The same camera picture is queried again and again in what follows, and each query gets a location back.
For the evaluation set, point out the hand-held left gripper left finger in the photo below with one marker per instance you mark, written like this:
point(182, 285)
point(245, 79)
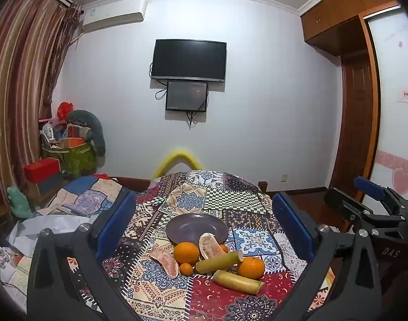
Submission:
point(113, 222)

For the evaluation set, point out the white crumpled paper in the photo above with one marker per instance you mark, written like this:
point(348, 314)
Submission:
point(57, 222)

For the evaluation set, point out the dark grey box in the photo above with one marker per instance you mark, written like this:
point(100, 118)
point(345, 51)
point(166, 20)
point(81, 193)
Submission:
point(50, 184)

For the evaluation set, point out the large pomelo segment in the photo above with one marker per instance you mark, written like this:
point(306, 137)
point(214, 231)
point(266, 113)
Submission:
point(165, 262)

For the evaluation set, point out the orange cardboard box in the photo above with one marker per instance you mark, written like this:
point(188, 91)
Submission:
point(72, 142)

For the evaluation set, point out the small pomelo segment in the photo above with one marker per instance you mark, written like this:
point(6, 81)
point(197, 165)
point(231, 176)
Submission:
point(209, 245)

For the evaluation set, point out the yellow foam tube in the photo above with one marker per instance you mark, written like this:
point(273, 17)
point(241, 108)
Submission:
point(163, 165)

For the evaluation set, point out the green storage box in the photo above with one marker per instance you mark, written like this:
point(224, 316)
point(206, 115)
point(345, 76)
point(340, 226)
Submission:
point(78, 160)

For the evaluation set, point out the red box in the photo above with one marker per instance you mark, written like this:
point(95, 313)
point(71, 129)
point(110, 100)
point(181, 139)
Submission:
point(42, 170)

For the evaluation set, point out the white wall socket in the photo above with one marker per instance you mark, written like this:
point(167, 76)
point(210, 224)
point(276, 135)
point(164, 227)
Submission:
point(284, 178)

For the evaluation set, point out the patchwork printed blanket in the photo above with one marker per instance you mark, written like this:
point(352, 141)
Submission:
point(247, 207)

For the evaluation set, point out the black wall television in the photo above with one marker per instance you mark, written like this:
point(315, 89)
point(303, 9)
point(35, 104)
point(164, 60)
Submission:
point(189, 59)

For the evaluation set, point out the sugarcane piece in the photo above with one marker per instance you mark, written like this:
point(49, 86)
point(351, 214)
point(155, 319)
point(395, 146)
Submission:
point(217, 262)
point(237, 281)

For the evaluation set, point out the red plastic bag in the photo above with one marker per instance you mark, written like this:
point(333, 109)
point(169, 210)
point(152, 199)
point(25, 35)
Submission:
point(65, 109)

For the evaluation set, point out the brown wooden door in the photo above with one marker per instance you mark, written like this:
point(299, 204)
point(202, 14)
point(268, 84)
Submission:
point(356, 117)

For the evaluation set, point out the striped brown curtain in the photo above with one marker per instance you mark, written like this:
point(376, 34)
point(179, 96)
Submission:
point(20, 73)

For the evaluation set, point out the red white sticker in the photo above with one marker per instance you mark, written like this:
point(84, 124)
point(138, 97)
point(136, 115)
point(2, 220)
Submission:
point(405, 95)

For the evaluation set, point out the small tangerine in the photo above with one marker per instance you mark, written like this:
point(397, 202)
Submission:
point(186, 268)

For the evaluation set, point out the large orange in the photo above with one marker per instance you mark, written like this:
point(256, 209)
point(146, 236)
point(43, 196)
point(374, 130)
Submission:
point(186, 253)

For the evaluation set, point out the wooden overhead cabinet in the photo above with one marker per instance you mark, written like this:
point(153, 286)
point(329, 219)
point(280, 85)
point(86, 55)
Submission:
point(337, 16)

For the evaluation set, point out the dark wooden bed frame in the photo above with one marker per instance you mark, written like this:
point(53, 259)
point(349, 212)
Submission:
point(133, 184)

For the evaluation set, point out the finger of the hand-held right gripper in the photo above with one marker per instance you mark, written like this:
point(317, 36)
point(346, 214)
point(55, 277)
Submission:
point(345, 204)
point(369, 187)

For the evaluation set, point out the purple plate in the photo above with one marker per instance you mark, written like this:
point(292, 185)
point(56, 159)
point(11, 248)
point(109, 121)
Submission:
point(194, 227)

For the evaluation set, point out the white heart-print sliding door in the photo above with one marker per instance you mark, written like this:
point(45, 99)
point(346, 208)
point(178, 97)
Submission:
point(394, 123)

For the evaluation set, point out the white air conditioner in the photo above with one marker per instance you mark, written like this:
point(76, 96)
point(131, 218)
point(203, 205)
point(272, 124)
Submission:
point(113, 15)

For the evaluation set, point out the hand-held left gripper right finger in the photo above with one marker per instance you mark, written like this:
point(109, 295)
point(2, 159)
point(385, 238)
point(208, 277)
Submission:
point(292, 227)

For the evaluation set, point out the small black monitor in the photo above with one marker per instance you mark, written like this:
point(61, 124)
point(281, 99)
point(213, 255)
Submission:
point(186, 95)

